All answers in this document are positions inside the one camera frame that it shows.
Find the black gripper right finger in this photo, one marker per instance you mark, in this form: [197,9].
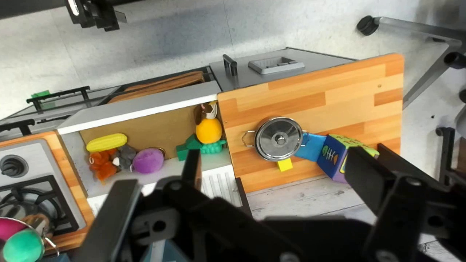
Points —
[402,212]

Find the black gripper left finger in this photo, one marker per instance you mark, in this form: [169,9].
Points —
[114,218]

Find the large steel pot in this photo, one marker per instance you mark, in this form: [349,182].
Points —
[38,221]

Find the small steel pot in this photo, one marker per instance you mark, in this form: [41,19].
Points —
[246,131]

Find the orange plush toy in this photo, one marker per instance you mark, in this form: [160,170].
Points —
[102,166]

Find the grey plush toy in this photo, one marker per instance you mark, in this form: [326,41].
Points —
[127,156]

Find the purple toy eggplant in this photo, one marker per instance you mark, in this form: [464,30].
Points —
[147,160]

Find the long yellow toy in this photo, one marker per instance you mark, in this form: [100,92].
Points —
[106,141]

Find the colourful soft cube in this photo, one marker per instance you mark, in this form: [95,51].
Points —
[332,154]

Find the green ball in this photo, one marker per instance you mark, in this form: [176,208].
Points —
[22,246]

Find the green plush toy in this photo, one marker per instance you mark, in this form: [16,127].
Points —
[191,147]

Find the pink toy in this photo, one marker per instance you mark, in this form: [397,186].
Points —
[9,227]

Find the grey toy stove top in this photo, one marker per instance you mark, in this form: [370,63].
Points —
[29,154]

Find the white toy sink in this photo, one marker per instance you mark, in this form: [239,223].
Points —
[146,109]

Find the black stove knob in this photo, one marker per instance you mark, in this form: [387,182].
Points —
[12,164]

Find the small yellow block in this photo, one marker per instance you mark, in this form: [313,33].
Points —
[284,164]

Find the round yellow toy fruit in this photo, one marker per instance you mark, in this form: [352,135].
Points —
[208,129]

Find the wooden toy kitchen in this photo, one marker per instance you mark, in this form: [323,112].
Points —
[329,96]

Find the small green tag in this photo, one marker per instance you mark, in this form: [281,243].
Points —
[41,93]

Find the brown white toy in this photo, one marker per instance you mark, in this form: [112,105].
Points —
[208,109]

